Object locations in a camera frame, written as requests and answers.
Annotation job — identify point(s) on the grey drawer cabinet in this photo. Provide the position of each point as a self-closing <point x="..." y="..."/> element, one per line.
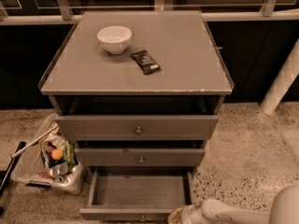
<point x="85" y="79"/>

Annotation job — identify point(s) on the silver can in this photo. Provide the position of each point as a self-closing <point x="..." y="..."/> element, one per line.
<point x="58" y="170"/>

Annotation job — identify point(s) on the orange ball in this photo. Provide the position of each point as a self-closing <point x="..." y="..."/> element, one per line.
<point x="57" y="154"/>

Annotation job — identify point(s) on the grey drawer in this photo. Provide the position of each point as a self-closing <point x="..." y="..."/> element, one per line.
<point x="137" y="127"/>
<point x="140" y="153"/>
<point x="138" y="194"/>

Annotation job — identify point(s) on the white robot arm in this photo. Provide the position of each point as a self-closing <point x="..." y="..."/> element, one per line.
<point x="284" y="210"/>

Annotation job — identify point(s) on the grey middle drawer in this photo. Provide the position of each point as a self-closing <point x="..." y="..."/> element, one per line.
<point x="140" y="153"/>

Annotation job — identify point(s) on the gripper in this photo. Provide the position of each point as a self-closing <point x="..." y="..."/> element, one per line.
<point x="189" y="215"/>

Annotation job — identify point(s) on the metal railing frame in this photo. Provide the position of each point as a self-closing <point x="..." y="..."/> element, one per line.
<point x="32" y="12"/>

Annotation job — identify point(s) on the white stick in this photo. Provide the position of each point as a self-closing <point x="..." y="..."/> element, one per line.
<point x="35" y="141"/>

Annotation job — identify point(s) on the white ceramic bowl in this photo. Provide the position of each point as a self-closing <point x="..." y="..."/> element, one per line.
<point x="115" y="39"/>

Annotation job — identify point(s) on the black snack bar wrapper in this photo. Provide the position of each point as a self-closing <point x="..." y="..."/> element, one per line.
<point x="147" y="64"/>

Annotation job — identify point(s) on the clear plastic storage bin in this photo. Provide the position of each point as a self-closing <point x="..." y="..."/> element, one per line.
<point x="33" y="165"/>

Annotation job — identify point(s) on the green snack packet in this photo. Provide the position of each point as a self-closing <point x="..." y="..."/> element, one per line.
<point x="69" y="154"/>

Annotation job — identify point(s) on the white diagonal post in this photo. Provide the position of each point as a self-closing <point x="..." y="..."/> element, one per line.
<point x="286" y="76"/>

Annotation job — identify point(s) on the grey bottom drawer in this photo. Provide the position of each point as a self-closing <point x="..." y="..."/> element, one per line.
<point x="138" y="194"/>

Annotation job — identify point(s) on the grey top drawer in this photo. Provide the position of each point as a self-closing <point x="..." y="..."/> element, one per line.
<point x="137" y="127"/>

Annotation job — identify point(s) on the black flat bar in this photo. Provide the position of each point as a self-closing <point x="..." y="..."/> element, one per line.
<point x="5" y="175"/>

